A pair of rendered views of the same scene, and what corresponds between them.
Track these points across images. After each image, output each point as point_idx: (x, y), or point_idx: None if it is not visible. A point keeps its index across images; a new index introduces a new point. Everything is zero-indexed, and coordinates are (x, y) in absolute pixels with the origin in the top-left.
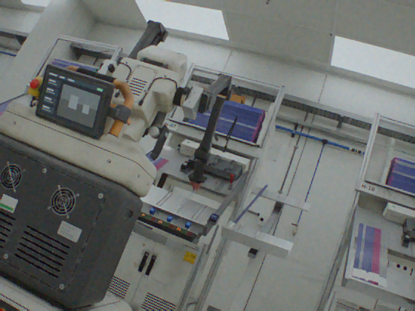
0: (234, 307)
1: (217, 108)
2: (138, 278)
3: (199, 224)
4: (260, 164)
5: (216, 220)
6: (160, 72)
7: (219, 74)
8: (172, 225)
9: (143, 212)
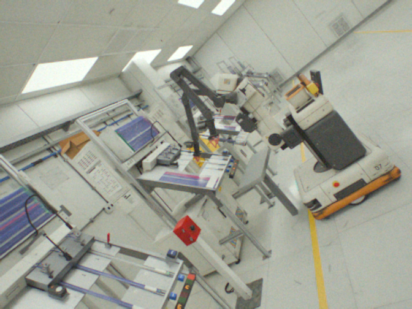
0: None
1: (190, 108)
2: (228, 219)
3: (230, 156)
4: None
5: (227, 151)
6: (247, 80)
7: None
8: (234, 165)
9: (230, 173)
